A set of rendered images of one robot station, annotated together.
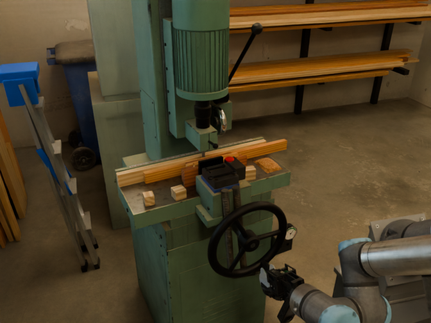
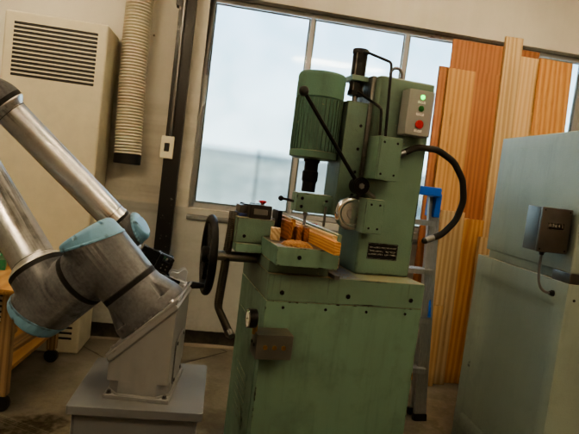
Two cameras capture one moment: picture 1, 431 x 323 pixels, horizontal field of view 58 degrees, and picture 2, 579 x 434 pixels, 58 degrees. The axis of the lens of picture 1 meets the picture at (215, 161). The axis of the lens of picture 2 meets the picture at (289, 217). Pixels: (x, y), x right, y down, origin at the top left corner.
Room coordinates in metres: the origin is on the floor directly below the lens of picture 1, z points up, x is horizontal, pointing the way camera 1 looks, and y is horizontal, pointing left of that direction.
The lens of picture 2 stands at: (1.56, -1.87, 1.12)
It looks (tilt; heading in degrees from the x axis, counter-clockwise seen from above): 4 degrees down; 100
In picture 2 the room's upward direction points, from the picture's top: 7 degrees clockwise
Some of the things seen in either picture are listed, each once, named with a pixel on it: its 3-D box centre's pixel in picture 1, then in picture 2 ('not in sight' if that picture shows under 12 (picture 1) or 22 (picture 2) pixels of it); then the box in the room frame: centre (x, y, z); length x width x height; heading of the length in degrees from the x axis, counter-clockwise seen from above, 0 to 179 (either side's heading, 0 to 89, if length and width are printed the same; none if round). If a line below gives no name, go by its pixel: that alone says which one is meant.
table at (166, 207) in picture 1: (211, 190); (271, 242); (1.16, 0.01, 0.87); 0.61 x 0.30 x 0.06; 116
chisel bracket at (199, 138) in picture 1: (201, 135); (311, 205); (1.28, 0.05, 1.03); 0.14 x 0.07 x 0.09; 26
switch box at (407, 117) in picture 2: not in sight; (415, 114); (1.61, 0.06, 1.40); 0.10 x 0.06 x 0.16; 26
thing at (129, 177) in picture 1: (197, 161); (306, 231); (1.27, 0.07, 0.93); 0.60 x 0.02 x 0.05; 116
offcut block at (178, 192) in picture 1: (178, 192); not in sight; (1.07, 0.12, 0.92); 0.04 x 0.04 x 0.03; 30
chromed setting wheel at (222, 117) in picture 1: (217, 120); (351, 213); (1.44, -0.01, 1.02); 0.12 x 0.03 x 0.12; 26
